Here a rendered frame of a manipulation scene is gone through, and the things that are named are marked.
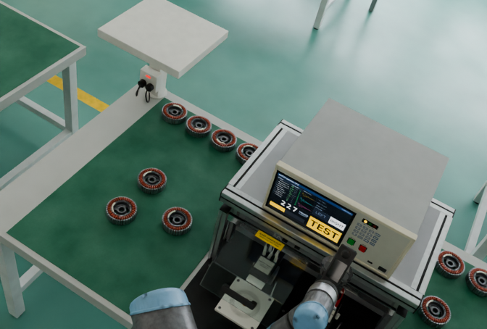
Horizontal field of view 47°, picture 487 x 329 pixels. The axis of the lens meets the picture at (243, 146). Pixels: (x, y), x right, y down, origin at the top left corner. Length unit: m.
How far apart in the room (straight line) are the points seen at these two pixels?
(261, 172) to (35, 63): 1.33
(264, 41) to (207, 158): 2.19
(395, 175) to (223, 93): 2.27
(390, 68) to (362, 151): 2.87
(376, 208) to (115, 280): 0.91
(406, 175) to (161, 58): 0.96
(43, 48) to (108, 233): 1.11
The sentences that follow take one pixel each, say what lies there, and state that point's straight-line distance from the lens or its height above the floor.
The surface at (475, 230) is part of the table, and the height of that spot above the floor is 0.20.
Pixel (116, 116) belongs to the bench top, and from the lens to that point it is 2.50.
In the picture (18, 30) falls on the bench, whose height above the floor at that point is 0.75.
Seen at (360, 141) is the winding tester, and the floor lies 1.32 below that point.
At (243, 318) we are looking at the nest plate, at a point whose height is 0.78.
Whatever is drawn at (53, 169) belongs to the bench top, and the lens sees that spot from 2.30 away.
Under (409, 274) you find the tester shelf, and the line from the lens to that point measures 1.80.
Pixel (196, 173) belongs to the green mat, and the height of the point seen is 0.75.
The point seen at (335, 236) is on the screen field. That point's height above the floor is 1.17.
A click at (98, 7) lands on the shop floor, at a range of 4.52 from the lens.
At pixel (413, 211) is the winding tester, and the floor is 1.32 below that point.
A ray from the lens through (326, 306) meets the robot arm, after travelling 1.39.
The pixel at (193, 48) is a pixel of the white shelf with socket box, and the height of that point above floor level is 1.21.
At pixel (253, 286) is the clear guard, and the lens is 1.66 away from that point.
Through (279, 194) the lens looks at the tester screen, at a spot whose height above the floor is 1.21.
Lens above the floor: 2.47
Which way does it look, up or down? 45 degrees down
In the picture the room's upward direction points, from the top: 15 degrees clockwise
